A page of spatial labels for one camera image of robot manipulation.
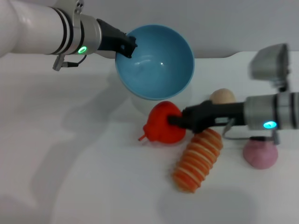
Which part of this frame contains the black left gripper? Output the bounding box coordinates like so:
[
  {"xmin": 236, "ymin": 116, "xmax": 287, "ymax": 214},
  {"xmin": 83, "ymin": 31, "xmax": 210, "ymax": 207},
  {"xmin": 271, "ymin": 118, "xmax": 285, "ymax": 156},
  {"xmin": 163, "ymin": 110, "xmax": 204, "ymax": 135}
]
[{"xmin": 97, "ymin": 18, "xmax": 138, "ymax": 59}]

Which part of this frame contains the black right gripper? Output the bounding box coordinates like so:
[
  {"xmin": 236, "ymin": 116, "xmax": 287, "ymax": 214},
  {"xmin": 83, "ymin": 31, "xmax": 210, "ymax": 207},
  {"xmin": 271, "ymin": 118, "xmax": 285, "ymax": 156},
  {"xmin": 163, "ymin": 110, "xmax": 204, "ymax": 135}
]
[{"xmin": 167, "ymin": 100, "xmax": 246, "ymax": 134}]

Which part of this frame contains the orange toy fruit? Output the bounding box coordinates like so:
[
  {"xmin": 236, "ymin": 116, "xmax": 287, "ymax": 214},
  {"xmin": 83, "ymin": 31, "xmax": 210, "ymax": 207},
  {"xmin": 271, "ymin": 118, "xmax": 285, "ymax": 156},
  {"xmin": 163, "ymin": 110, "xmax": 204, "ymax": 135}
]
[{"xmin": 137, "ymin": 101, "xmax": 187, "ymax": 145}]

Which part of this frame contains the blue bowl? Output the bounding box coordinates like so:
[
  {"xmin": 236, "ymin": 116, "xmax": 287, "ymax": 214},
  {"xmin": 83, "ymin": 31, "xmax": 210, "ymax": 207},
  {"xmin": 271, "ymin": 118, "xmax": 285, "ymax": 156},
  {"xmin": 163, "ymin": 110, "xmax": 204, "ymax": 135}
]
[{"xmin": 115, "ymin": 24, "xmax": 195, "ymax": 101}]

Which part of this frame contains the orange striped bread loaf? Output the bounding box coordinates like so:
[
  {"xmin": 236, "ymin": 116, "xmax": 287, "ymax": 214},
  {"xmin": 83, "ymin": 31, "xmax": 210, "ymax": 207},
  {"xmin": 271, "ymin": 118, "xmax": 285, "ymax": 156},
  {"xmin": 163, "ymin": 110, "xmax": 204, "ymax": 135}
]
[{"xmin": 172, "ymin": 128, "xmax": 224, "ymax": 193}]

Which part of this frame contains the beige round bun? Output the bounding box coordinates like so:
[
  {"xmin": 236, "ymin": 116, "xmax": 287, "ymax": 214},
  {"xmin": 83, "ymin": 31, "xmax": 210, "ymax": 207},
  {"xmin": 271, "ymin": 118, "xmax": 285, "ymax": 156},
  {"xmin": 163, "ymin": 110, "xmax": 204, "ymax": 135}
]
[{"xmin": 209, "ymin": 88, "xmax": 235, "ymax": 105}]

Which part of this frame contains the pink round bun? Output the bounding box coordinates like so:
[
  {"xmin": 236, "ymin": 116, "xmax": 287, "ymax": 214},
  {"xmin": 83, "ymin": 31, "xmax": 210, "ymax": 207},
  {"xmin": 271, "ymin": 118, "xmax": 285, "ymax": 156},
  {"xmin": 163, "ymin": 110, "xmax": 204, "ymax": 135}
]
[{"xmin": 242, "ymin": 139, "xmax": 278, "ymax": 170}]

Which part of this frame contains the grey left gripper cable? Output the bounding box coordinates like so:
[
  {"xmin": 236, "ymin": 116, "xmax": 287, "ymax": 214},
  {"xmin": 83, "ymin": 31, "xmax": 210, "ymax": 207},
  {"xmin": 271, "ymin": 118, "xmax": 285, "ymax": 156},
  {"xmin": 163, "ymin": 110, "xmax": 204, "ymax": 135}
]
[{"xmin": 52, "ymin": 54, "xmax": 87, "ymax": 71}]

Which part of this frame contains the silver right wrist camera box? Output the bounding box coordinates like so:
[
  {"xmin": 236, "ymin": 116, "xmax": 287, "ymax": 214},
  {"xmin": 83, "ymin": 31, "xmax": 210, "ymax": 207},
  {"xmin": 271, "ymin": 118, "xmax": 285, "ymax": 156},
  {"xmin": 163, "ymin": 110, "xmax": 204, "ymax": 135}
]
[{"xmin": 249, "ymin": 43, "xmax": 290, "ymax": 92}]

